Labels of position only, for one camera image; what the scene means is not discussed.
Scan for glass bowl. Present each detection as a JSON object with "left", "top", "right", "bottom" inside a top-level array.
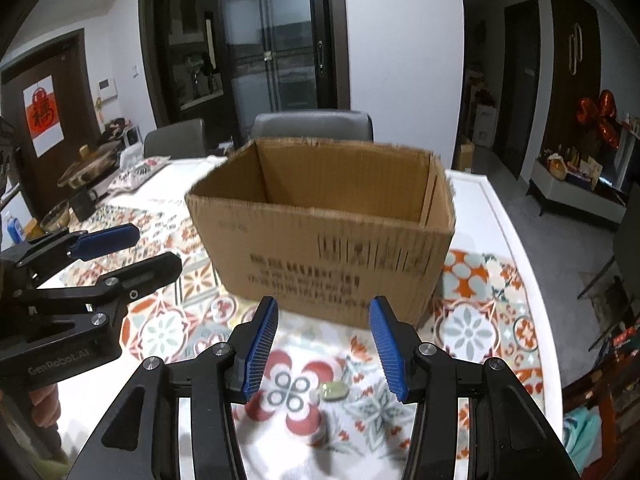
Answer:
[{"left": 40, "top": 200, "right": 72, "bottom": 233}]

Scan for pale green candy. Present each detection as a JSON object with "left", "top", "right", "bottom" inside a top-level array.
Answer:
[{"left": 320, "top": 381, "right": 350, "bottom": 402}]

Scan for red foil balloons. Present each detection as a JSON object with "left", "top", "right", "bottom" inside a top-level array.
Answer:
[{"left": 577, "top": 90, "right": 621, "bottom": 150}]

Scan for teal cloth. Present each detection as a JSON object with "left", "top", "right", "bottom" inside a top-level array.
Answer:
[{"left": 562, "top": 405, "right": 602, "bottom": 467}]

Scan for red paper door poster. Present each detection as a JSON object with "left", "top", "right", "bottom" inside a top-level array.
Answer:
[{"left": 22, "top": 76, "right": 64, "bottom": 157}]

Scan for blue bottle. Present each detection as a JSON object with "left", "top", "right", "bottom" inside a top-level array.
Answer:
[{"left": 5, "top": 212, "right": 24, "bottom": 249}]

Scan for dark dining chair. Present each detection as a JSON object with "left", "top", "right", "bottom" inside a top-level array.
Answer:
[{"left": 577, "top": 200, "right": 640, "bottom": 307}]

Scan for white storage box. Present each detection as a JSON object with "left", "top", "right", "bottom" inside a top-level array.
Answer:
[{"left": 475, "top": 105, "right": 499, "bottom": 148}]

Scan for dark wooden door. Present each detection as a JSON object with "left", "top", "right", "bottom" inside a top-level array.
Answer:
[{"left": 0, "top": 30, "right": 103, "bottom": 221}]

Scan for floral printed pouch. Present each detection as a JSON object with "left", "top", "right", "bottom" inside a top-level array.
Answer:
[{"left": 107, "top": 156, "right": 172, "bottom": 192}]

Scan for person's left hand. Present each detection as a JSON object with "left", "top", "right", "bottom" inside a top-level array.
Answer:
[{"left": 27, "top": 386, "right": 62, "bottom": 430}]

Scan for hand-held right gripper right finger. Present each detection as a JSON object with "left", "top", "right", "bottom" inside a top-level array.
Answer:
[{"left": 369, "top": 296, "right": 581, "bottom": 480}]

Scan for glass sliding door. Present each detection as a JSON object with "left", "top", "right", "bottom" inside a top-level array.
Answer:
[{"left": 217, "top": 0, "right": 351, "bottom": 126}]

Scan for round cooking pot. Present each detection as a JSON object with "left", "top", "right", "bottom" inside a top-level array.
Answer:
[{"left": 57, "top": 142, "right": 124, "bottom": 189}]

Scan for grey dining chair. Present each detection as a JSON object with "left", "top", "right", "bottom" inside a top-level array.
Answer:
[
  {"left": 143, "top": 119, "right": 207, "bottom": 158},
  {"left": 250, "top": 110, "right": 375, "bottom": 143}
]

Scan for white low cabinet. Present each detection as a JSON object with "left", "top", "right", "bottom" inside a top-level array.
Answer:
[{"left": 527, "top": 157, "right": 628, "bottom": 231}]

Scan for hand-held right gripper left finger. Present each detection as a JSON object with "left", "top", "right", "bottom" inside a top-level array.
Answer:
[{"left": 100, "top": 296, "right": 279, "bottom": 480}]

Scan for tile patterned tablecloth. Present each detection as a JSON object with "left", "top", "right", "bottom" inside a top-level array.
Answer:
[{"left": 60, "top": 157, "right": 566, "bottom": 480}]

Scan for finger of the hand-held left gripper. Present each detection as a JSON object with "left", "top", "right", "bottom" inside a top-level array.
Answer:
[
  {"left": 0, "top": 223, "right": 141, "bottom": 286},
  {"left": 30, "top": 252, "right": 183, "bottom": 330}
]

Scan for wooden chair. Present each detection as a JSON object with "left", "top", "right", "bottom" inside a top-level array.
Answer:
[{"left": 562, "top": 320, "right": 640, "bottom": 480}]

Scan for brown cardboard box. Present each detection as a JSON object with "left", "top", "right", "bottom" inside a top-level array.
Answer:
[{"left": 184, "top": 136, "right": 457, "bottom": 331}]

